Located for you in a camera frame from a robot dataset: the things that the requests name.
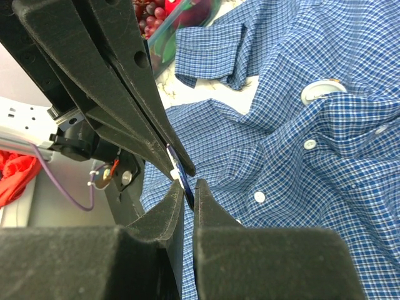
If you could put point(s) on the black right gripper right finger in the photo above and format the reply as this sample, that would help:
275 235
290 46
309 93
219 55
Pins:
210 216

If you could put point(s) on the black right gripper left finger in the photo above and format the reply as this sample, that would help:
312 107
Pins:
164 222

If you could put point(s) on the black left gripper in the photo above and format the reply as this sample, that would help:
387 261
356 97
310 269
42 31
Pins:
96 50

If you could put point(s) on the round blue brooch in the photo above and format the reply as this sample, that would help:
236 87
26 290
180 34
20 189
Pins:
178 173

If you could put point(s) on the blue checked shirt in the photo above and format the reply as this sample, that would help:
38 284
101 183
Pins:
333 163

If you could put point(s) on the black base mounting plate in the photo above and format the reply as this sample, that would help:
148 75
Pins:
124 191

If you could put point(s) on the dark purple grapes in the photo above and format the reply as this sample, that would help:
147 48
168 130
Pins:
150 14

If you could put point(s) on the teal plastic fruit basket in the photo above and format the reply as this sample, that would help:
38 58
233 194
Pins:
163 45

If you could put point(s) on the red apple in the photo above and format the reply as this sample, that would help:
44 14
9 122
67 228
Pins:
184 14

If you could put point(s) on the red cloth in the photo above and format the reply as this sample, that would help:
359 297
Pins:
17 171

